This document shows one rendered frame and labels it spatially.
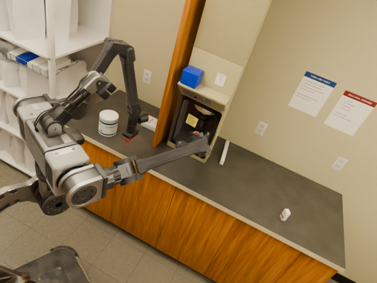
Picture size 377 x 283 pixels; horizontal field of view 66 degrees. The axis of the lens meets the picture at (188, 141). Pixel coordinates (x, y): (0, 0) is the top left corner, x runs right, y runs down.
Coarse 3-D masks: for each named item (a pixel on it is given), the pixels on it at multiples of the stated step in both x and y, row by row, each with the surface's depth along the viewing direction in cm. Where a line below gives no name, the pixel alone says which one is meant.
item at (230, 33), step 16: (208, 0) 154; (224, 0) 151; (240, 0) 148; (256, 0) 145; (208, 16) 158; (224, 16) 155; (240, 16) 152; (256, 16) 149; (208, 32) 163; (224, 32) 159; (240, 32) 156; (256, 32) 153; (208, 48) 167; (224, 48) 164; (240, 48) 160; (240, 64) 164
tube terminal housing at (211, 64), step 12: (192, 60) 175; (204, 60) 172; (216, 60) 169; (204, 72) 176; (216, 72) 173; (228, 72) 170; (240, 72) 167; (204, 84) 180; (228, 84) 173; (216, 108) 185; (228, 108) 193; (168, 144) 216; (192, 156) 212
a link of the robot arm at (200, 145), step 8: (200, 136) 138; (192, 144) 125; (200, 144) 126; (208, 144) 127; (168, 152) 121; (176, 152) 122; (184, 152) 123; (192, 152) 124; (200, 152) 126; (120, 160) 114; (128, 160) 116; (136, 160) 117; (144, 160) 118; (152, 160) 119; (160, 160) 120; (168, 160) 121; (136, 168) 122; (144, 168) 117; (152, 168) 119; (128, 176) 114; (136, 176) 117; (120, 184) 116
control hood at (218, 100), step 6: (180, 84) 173; (180, 90) 183; (192, 90) 172; (198, 90) 172; (204, 90) 174; (210, 90) 176; (216, 90) 178; (204, 96) 171; (210, 96) 171; (216, 96) 172; (222, 96) 174; (228, 96) 177; (216, 102) 171; (222, 102) 168; (228, 102) 177; (222, 108) 176
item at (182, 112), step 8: (184, 96) 188; (184, 104) 191; (192, 104) 188; (200, 104) 186; (184, 112) 194; (192, 112) 191; (200, 112) 188; (208, 112) 186; (216, 112) 183; (176, 120) 200; (184, 120) 197; (200, 120) 191; (208, 120) 188; (216, 120) 186; (176, 128) 203; (184, 128) 200; (192, 128) 197; (200, 128) 194; (208, 128) 191; (216, 128) 189; (176, 136) 207; (184, 136) 204; (208, 136) 195; (176, 144) 210
